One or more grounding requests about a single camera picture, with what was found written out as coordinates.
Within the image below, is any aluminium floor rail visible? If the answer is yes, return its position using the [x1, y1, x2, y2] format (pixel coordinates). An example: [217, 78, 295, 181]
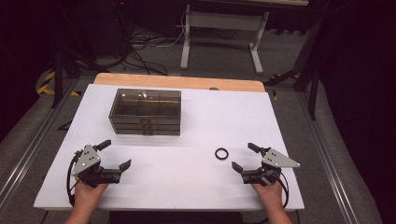
[0, 77, 79, 213]
[294, 91, 362, 224]

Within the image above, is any person's left hand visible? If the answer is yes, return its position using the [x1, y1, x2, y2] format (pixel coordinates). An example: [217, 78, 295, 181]
[73, 181, 110, 208]

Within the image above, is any bundle of black floor cables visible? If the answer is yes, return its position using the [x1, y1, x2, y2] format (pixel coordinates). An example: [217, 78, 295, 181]
[118, 26, 170, 77]

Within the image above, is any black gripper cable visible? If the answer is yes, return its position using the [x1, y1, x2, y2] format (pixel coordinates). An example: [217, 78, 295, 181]
[65, 151, 82, 207]
[275, 171, 290, 209]

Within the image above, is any person's right hand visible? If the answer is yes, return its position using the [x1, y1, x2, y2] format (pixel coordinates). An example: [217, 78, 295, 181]
[250, 180, 285, 209]

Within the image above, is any clear grey drawer box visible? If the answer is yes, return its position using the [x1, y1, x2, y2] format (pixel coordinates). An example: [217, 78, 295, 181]
[107, 88, 182, 137]

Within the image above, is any yellow black floor tape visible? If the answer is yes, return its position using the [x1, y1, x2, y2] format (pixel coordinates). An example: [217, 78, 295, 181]
[35, 70, 82, 98]

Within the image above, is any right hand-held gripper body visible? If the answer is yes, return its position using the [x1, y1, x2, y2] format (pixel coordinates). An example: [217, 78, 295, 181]
[241, 147, 302, 188]

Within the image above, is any white floor cable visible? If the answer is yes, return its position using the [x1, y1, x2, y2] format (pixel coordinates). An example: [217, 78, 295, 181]
[154, 10, 189, 49]

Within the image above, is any black metal stand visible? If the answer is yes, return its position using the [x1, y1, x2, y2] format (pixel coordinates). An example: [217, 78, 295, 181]
[50, 46, 102, 109]
[263, 17, 326, 121]

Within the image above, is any white table cover sheet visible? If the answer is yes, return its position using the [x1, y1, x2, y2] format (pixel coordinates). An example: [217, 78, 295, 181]
[33, 83, 305, 212]

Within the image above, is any black rubber ring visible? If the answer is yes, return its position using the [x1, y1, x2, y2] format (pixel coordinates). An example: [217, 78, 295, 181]
[214, 147, 230, 161]

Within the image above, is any white desk frame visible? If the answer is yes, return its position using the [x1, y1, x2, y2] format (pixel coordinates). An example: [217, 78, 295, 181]
[179, 0, 310, 76]

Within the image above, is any clear grey drawer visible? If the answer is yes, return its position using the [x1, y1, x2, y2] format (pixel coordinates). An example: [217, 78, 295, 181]
[113, 128, 181, 137]

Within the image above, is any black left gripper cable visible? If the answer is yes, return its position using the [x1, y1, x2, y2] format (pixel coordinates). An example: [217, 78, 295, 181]
[65, 151, 82, 207]

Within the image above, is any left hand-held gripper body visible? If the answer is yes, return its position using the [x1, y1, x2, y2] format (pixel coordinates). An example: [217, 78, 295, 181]
[70, 144, 123, 189]

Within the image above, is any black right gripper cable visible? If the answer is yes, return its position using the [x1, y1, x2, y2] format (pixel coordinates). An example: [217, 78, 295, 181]
[275, 171, 290, 209]

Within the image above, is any wooden table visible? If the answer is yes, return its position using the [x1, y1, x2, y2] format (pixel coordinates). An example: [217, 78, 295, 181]
[92, 72, 267, 93]

